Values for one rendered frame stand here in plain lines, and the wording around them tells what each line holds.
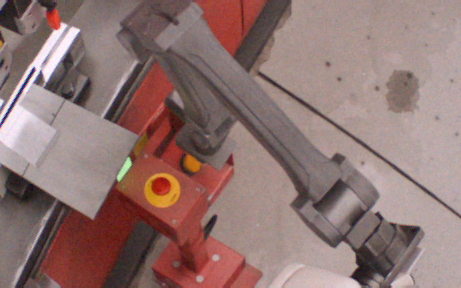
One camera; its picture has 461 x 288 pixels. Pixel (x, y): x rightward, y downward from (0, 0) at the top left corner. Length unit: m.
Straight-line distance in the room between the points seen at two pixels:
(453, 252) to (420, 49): 0.73
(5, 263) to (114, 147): 0.36
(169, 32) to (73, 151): 0.53
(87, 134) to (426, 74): 1.49
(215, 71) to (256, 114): 0.08
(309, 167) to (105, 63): 0.72
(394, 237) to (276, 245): 1.30
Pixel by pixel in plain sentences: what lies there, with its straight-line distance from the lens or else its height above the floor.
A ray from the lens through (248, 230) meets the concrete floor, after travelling 2.59.
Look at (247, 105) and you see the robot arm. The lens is 1.18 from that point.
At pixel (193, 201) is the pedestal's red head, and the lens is 1.79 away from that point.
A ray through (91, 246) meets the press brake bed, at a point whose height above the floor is 0.53.
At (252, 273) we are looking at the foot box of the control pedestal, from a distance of 2.54.
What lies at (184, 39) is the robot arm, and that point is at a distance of 1.15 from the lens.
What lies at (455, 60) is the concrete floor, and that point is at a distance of 2.91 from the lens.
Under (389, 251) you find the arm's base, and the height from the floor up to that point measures 1.23.
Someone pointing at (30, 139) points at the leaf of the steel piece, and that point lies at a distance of 1.65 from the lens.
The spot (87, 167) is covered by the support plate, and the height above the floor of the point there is 1.00.
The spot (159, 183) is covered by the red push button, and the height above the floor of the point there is 0.81.
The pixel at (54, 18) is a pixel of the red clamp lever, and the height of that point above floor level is 1.20.
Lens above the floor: 2.45
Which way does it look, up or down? 66 degrees down
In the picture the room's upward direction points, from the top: 5 degrees counter-clockwise
